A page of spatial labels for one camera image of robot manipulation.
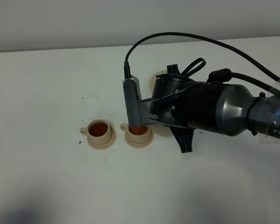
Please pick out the beige teapot saucer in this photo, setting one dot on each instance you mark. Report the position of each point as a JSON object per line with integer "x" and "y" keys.
{"x": 154, "y": 78}

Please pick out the beige teapot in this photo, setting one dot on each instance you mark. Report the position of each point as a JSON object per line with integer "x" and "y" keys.
{"x": 161, "y": 130}

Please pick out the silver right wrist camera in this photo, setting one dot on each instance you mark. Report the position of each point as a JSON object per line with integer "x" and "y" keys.
{"x": 138, "y": 110}

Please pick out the left beige teacup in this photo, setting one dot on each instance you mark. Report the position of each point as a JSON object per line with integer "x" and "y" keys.
{"x": 98, "y": 132}

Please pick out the right beige teacup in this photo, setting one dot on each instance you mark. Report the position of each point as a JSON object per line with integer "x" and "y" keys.
{"x": 136, "y": 135}

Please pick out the right beige cup saucer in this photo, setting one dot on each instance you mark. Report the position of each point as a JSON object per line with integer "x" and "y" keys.
{"x": 142, "y": 145}

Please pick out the left beige cup saucer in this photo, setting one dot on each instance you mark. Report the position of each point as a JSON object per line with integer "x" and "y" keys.
{"x": 106, "y": 145}

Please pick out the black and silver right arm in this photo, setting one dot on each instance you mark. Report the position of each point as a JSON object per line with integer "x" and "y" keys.
{"x": 227, "y": 103}

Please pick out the beige cup saucer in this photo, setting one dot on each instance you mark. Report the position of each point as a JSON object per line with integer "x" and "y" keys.
{"x": 142, "y": 145}
{"x": 106, "y": 145}

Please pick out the beige teacup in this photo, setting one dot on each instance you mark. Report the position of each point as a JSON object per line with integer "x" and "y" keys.
{"x": 98, "y": 132}
{"x": 136, "y": 135}

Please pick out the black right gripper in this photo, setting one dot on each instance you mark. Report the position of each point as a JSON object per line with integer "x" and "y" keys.
{"x": 168, "y": 92}

